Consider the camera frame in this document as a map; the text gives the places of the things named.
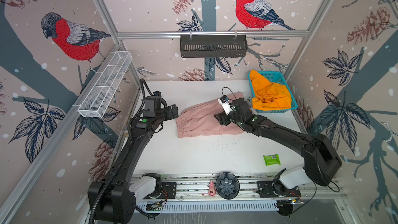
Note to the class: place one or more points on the teal plastic basket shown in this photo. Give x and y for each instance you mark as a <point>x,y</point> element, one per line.
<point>276,77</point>

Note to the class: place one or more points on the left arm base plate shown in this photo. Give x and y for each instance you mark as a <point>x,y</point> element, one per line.
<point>168,191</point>

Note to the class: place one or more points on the pink shorts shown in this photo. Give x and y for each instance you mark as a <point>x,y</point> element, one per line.
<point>199,120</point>

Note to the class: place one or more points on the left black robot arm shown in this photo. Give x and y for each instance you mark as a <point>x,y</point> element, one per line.
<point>114,198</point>

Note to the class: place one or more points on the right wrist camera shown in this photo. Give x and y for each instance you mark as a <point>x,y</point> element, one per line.
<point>224,102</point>

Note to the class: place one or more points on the green wipes packet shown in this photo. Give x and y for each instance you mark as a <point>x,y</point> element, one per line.
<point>272,160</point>

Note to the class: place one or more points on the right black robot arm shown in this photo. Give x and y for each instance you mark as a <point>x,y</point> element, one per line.
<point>321,162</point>

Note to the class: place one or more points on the orange shorts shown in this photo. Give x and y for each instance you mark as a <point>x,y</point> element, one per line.
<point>269,96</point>

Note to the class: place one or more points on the black hanging shelf basket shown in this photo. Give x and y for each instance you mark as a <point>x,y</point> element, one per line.
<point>213,46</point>

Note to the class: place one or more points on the white wire mesh basket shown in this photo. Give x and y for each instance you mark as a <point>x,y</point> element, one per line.
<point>101,94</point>

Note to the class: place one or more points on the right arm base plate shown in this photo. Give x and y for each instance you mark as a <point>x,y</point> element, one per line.
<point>271,189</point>

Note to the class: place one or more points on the small pink toy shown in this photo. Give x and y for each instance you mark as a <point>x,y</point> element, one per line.
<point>211,189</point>

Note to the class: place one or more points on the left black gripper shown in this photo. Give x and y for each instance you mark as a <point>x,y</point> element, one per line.
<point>169,114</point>

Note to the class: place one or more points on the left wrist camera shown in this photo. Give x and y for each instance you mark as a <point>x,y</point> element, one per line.
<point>155,102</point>

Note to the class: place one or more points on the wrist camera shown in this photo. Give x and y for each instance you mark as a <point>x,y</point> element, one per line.
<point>224,102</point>
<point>155,102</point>

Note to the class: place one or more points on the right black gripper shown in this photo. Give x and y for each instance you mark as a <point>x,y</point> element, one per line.
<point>222,116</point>

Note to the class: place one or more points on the horizontal aluminium frame bar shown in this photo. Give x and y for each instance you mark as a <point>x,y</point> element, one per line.
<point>172,35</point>

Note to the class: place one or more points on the black round flower-shaped bowl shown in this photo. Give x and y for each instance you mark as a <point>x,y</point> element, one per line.
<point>227,185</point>

